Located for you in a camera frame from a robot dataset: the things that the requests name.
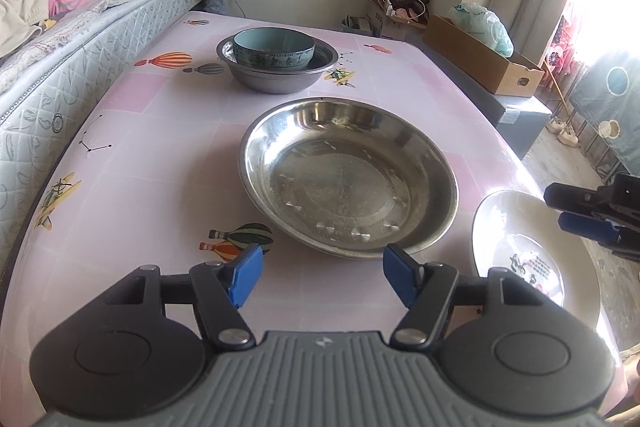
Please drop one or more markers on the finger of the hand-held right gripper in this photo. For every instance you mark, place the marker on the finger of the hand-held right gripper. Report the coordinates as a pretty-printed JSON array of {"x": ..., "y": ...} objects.
[
  {"x": 585, "y": 227},
  {"x": 570, "y": 197}
]

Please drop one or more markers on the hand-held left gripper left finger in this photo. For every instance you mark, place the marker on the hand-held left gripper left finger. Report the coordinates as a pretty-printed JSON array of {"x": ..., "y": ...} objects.
[{"x": 247, "y": 274}]

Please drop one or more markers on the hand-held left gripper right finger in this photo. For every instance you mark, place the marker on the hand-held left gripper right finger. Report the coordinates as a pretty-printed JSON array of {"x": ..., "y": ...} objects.
[{"x": 400, "y": 277}]

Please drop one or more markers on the white printed plate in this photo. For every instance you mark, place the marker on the white printed plate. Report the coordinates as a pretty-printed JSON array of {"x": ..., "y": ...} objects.
[{"x": 510, "y": 227}]

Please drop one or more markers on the small stainless steel bowl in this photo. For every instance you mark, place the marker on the small stainless steel bowl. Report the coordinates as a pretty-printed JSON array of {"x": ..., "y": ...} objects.
[{"x": 275, "y": 82}]

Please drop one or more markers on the teal floral ceramic bowl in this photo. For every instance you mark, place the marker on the teal floral ceramic bowl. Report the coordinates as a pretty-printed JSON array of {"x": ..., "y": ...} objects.
[{"x": 272, "y": 57}]

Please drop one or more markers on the white shoe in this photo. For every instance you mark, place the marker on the white shoe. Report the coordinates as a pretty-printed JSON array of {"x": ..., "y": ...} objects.
[
  {"x": 554, "y": 125},
  {"x": 570, "y": 136}
]

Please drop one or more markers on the blue cloth with circles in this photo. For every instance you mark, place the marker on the blue cloth with circles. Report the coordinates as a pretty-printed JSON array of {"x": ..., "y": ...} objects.
[{"x": 610, "y": 117}]

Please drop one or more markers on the large grey box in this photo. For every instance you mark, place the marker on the large grey box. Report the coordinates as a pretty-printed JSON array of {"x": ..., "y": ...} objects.
[{"x": 520, "y": 122}]

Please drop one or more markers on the wooden stick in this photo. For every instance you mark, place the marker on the wooden stick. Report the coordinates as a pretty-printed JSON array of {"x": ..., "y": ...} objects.
[{"x": 557, "y": 92}]

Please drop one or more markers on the pink flowered cloth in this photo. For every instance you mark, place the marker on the pink flowered cloth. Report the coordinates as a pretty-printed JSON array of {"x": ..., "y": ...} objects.
[{"x": 562, "y": 47}]

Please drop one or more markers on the long brown cardboard box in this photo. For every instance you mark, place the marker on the long brown cardboard box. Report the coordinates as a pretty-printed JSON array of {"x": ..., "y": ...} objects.
[{"x": 480, "y": 57}]

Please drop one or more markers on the pink printed tablecloth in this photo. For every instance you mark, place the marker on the pink printed tablecloth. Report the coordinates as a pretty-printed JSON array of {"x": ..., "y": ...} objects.
[{"x": 165, "y": 117}]

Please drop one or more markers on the pale green plastic bag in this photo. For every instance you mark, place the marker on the pale green plastic bag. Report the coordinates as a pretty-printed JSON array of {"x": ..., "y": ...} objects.
[{"x": 487, "y": 27}]

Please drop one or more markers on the open cardboard box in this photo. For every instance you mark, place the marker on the open cardboard box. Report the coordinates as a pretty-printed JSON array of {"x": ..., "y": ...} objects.
[{"x": 380, "y": 14}]

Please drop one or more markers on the white quilted mattress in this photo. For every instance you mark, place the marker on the white quilted mattress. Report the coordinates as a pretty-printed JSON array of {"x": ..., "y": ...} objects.
[{"x": 90, "y": 57}]

